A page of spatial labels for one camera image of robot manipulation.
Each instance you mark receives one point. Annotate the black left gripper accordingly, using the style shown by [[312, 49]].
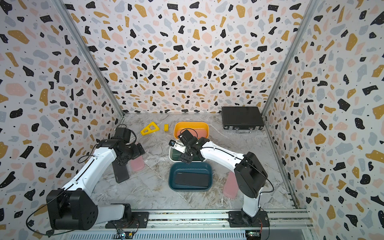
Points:
[[136, 152]]

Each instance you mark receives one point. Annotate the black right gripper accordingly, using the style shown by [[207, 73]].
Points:
[[185, 159]]

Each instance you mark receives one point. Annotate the pink pencil case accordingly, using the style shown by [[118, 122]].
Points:
[[231, 188], [196, 132], [137, 164]]

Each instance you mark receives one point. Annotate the dark grey pencil case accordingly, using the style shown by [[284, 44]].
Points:
[[192, 179], [121, 172]]

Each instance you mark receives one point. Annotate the green pencil case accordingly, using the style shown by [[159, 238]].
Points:
[[187, 156]]

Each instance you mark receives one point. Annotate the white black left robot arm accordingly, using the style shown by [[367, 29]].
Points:
[[71, 207]]

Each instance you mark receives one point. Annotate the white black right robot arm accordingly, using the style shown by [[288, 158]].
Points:
[[251, 176]]

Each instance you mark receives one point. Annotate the yellow storage box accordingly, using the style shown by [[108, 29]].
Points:
[[191, 125]]

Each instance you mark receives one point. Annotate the white storage box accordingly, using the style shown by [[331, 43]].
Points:
[[171, 154]]

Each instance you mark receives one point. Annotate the teal storage box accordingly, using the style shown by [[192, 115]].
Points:
[[202, 168]]

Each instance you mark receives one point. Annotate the yellow triangular ruler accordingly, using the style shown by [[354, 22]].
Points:
[[149, 129]]

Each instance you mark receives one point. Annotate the black briefcase with metal latches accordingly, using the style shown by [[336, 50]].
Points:
[[242, 118]]

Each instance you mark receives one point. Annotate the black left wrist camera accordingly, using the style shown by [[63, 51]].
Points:
[[123, 134]]

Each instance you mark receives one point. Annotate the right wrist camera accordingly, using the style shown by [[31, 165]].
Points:
[[173, 143]]

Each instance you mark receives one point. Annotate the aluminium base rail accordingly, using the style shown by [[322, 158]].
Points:
[[272, 224]]

